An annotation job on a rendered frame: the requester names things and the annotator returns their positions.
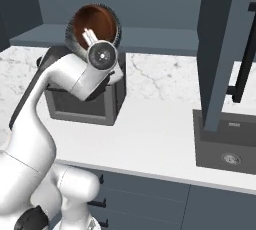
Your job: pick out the blue-grey drawer front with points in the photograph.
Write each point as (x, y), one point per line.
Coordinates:
(146, 187)
(143, 207)
(140, 224)

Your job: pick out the blue-grey base cabinet door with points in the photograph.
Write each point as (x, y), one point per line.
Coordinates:
(220, 210)

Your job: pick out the blue-grey open wall cabinet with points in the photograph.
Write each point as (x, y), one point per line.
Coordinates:
(153, 39)

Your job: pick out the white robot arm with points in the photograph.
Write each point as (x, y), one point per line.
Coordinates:
(30, 147)

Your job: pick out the brown bowl with grey outside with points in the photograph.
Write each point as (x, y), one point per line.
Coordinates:
(98, 20)

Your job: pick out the dark grey box appliance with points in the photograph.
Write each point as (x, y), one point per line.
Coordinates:
(83, 111)

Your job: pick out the dark grey sink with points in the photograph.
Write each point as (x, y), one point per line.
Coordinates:
(216, 147)

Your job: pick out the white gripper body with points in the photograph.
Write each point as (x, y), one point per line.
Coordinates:
(89, 36)

